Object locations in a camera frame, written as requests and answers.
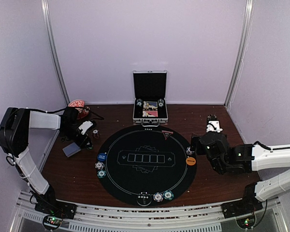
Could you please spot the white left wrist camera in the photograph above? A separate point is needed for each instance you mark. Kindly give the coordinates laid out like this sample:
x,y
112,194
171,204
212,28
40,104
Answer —
x,y
85,126

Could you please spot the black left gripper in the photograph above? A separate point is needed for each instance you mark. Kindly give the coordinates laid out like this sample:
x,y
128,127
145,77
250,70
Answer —
x,y
81,142

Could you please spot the red black triangle marker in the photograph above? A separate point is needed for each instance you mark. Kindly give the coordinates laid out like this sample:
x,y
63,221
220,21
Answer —
x,y
167,133

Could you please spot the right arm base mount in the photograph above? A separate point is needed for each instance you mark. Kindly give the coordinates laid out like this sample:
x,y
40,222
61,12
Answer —
x,y
248,204

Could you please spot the orange big blind button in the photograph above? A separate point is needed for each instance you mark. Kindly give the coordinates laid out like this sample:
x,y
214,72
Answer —
x,y
191,161

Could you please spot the green chips seat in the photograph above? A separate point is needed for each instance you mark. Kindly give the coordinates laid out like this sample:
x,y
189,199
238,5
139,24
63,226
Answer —
x,y
101,173
168,195

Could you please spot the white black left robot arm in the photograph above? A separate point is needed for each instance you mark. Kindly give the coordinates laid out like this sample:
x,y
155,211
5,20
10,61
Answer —
x,y
14,138

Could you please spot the chip stack in case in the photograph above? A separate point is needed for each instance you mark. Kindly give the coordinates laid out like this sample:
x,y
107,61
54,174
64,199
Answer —
x,y
160,103
139,102

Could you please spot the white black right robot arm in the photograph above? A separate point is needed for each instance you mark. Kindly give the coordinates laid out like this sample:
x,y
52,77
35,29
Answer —
x,y
246,158

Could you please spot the right chip stack in case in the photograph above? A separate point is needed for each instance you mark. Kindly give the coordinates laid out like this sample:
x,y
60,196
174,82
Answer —
x,y
160,103

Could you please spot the red floral plate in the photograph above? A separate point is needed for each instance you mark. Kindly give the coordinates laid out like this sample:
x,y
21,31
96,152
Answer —
x,y
83,112

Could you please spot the grey blue card deck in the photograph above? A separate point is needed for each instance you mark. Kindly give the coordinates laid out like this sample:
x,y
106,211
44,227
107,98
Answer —
x,y
71,149

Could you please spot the left chip stack in case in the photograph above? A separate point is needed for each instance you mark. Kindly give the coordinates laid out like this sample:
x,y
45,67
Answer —
x,y
139,102

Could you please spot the blue small blind button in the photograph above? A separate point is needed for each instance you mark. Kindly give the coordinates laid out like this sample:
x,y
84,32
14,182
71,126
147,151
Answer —
x,y
102,157

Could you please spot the aluminium front rail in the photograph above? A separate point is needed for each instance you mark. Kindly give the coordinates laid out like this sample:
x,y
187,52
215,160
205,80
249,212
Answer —
x,y
194,218

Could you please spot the blue card box in case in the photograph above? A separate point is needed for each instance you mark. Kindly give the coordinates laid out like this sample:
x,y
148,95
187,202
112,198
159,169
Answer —
x,y
150,105

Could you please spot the green blue chip stack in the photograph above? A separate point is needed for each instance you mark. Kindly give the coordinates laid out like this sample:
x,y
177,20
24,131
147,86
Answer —
x,y
89,146

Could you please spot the clear round dealer button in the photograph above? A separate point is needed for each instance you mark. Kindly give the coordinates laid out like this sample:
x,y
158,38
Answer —
x,y
144,198

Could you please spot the red white patterned bowl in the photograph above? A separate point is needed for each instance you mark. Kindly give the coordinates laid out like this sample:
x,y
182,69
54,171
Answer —
x,y
77,103

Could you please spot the round black poker mat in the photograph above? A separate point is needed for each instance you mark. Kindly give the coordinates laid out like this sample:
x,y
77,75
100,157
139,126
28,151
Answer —
x,y
140,159

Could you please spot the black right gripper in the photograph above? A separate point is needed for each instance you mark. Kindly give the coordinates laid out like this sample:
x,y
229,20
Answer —
x,y
200,150

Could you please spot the blue white chips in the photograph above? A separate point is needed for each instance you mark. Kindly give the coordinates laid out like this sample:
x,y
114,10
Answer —
x,y
99,165
189,152
158,197

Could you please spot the green chips front seat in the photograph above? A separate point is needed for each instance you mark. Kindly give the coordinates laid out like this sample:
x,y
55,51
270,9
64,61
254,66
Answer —
x,y
168,195

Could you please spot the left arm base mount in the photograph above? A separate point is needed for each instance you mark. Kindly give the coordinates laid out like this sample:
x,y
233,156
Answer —
x,y
47,203

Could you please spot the aluminium poker case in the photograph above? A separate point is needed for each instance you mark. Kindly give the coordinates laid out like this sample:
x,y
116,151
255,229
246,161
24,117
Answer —
x,y
150,86

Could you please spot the blue white chips front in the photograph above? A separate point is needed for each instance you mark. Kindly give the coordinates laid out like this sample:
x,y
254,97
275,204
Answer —
x,y
158,197

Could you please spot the red card box in case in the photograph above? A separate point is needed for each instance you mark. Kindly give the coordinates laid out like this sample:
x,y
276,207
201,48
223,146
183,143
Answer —
x,y
150,113

